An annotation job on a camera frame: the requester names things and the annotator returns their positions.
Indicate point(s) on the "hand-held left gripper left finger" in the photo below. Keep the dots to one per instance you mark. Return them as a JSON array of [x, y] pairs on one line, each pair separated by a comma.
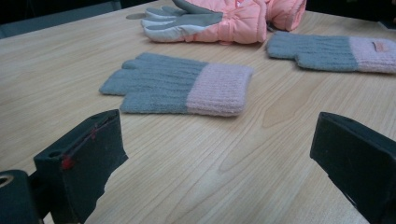
[[84, 161]]

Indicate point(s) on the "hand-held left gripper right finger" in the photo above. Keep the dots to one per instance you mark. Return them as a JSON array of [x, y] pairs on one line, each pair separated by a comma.
[[358, 155]]

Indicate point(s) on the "dark cloth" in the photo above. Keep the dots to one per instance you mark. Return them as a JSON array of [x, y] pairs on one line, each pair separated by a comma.
[[327, 53]]

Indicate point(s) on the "grey pink knit glove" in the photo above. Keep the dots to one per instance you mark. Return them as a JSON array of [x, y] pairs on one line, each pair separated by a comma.
[[174, 87]]

